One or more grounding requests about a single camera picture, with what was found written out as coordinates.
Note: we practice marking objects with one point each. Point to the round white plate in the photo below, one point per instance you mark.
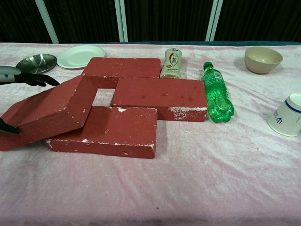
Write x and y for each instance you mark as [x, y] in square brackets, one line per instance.
[80, 56]

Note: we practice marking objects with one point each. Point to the green plastic soda bottle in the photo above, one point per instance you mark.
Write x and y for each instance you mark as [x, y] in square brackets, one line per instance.
[217, 94]

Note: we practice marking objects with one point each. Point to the red brick with dark spots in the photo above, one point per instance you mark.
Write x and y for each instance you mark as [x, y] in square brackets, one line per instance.
[160, 99]

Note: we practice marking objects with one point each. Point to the beige milk tea bottle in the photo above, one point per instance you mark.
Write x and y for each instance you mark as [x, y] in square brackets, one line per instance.
[171, 63]

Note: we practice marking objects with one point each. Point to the pink plush table cloth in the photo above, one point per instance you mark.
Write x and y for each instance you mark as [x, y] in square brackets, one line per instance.
[188, 176]

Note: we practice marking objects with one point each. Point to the beige bowl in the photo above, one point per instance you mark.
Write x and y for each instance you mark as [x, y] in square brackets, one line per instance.
[262, 61]

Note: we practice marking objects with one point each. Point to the dark pleated curtain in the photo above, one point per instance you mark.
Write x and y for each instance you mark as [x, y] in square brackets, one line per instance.
[164, 18]

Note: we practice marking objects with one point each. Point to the white frame post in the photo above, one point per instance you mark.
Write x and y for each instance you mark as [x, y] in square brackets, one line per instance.
[214, 21]
[121, 21]
[47, 22]

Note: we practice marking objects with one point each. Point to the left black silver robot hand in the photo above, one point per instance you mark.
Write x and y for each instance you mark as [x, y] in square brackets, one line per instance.
[35, 79]

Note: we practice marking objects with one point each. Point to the white paper cup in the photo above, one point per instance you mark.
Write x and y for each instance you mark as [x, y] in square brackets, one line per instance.
[285, 117]

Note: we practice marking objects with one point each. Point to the red brick with white chips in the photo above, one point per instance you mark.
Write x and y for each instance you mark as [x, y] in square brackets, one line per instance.
[113, 131]

